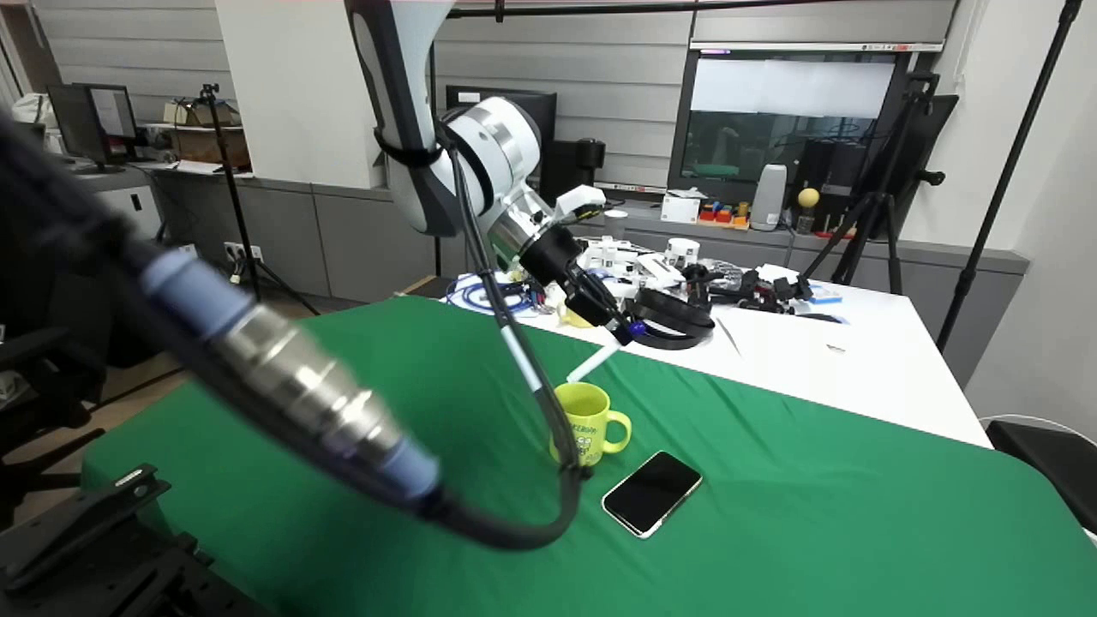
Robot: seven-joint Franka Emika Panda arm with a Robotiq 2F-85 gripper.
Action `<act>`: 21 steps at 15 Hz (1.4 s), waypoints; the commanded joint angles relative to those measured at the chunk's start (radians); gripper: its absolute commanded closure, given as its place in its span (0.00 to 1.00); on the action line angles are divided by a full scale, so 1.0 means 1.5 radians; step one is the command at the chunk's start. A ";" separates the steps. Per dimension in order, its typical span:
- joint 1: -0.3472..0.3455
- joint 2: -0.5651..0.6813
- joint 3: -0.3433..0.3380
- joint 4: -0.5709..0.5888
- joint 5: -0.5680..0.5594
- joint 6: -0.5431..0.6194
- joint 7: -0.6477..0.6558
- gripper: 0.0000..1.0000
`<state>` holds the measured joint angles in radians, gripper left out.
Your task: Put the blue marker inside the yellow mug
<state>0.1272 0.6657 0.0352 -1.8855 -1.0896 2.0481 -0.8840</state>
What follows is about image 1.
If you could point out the cardboard box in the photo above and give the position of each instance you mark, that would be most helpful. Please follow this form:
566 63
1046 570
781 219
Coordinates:
210 133

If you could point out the heap of black parts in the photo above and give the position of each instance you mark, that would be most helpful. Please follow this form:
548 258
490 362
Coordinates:
767 287

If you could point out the black coffee machine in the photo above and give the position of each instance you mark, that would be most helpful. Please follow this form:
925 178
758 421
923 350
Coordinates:
572 167

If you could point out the large wall screen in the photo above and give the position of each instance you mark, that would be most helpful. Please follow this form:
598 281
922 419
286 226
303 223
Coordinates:
788 120

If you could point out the black monitor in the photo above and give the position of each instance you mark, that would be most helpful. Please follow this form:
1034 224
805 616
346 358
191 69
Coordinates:
536 107

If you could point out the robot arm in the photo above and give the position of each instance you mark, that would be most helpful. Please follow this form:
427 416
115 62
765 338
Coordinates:
403 103

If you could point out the camera on tripod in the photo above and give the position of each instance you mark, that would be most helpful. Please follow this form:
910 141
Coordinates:
230 188

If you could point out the wall socket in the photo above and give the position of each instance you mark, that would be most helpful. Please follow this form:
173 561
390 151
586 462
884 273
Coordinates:
242 252

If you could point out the white cylinder speaker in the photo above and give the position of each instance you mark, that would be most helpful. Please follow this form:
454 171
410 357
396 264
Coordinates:
769 197

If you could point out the paper cup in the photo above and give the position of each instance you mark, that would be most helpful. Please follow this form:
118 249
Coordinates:
615 224

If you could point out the black pole stand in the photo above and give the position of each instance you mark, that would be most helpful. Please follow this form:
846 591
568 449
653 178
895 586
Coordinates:
1003 180

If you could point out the green cloth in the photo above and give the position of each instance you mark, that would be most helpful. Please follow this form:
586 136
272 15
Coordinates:
771 480

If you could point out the computer monitor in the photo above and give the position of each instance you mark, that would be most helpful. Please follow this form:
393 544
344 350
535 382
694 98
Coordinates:
94 120

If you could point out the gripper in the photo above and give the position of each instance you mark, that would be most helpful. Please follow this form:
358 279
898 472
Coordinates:
553 253

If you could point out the yellow mug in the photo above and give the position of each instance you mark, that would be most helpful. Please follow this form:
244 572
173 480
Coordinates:
591 420

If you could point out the yellow ball on stand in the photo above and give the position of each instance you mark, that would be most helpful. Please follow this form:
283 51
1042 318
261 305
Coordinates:
807 206

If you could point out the black tripod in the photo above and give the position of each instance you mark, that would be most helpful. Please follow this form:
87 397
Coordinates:
883 188

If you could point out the heap of white robot parts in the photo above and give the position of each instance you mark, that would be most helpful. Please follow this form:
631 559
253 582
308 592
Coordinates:
651 261

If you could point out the white tissue box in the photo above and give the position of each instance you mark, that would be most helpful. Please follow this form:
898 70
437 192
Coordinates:
680 209

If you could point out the black overhead rod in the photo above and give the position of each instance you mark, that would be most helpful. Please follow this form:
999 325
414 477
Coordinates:
634 8

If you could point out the black smartphone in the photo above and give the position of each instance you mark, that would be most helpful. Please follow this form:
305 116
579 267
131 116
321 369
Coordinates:
651 494

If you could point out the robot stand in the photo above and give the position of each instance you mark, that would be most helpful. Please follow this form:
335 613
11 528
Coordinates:
94 557

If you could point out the colourful toy blocks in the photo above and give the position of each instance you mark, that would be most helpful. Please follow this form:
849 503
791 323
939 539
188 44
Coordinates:
724 214

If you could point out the black pen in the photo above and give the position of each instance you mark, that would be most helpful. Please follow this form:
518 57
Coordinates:
728 336

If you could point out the black chair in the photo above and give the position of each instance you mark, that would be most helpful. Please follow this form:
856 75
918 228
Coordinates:
1050 454

